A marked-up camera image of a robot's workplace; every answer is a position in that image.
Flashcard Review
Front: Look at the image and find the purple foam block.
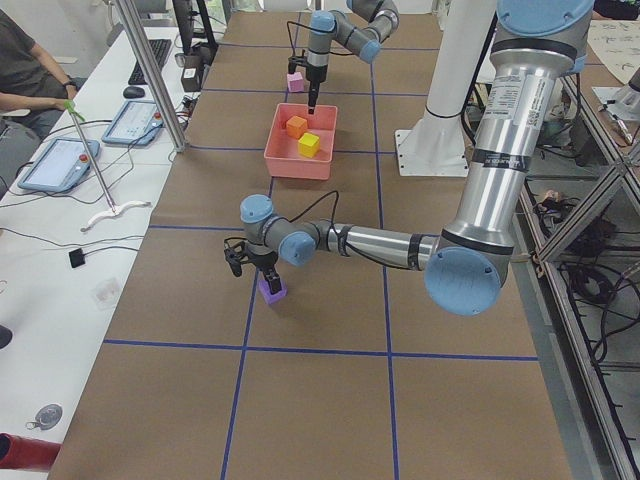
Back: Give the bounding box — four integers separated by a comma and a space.
258, 277, 289, 307

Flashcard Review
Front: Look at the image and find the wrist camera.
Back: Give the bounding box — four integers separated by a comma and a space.
287, 54, 307, 75
223, 237, 249, 278

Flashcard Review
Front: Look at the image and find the aluminium frame post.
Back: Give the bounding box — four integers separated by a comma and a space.
114, 0, 186, 153

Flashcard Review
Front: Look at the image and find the near teach pendant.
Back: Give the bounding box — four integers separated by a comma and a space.
18, 138, 90, 193

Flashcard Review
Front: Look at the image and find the seated person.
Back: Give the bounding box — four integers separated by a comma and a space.
1, 13, 84, 192

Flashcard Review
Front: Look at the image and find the reacher stick with hook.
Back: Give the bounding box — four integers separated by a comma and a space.
62, 99, 152, 233

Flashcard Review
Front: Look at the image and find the small black square device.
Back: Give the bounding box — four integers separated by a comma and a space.
68, 248, 86, 269

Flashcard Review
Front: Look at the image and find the pink foam block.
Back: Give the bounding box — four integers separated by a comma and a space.
286, 71, 305, 93

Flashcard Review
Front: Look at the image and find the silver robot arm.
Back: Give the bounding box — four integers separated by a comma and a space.
305, 0, 399, 114
225, 1, 593, 316

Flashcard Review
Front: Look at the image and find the orange foam block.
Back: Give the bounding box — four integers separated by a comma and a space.
285, 115, 308, 140

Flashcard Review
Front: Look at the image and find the pink plastic bin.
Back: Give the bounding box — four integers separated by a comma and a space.
264, 103, 338, 180

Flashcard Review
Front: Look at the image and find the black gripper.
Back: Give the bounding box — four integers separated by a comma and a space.
306, 64, 327, 115
249, 252, 282, 294

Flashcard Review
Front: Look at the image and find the black keyboard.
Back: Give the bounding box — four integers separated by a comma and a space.
127, 38, 173, 86

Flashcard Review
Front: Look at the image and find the yellow foam block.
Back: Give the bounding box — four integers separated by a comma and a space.
297, 132, 320, 158

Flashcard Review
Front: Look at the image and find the teach pendant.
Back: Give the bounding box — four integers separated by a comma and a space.
18, 138, 90, 193
101, 99, 163, 147

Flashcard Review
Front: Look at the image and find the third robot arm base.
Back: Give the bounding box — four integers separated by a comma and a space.
592, 70, 639, 123

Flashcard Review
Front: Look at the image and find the far teach pendant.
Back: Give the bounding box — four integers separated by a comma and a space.
101, 99, 163, 147

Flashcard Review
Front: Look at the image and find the red cylinder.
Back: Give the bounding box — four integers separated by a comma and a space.
0, 433, 61, 472

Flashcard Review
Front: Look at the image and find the black computer mouse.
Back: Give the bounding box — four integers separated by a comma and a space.
122, 85, 146, 99

